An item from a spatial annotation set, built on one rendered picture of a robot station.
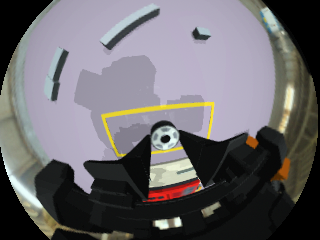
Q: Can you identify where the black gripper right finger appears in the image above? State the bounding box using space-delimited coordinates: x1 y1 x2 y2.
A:
179 131 248 187

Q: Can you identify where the small black and white wheel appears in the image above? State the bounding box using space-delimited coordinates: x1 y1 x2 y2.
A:
151 120 180 151

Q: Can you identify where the yellow rectangular outline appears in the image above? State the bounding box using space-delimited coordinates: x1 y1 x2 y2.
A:
101 101 215 157

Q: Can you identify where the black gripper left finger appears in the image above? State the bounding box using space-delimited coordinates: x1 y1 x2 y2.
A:
83 135 151 201

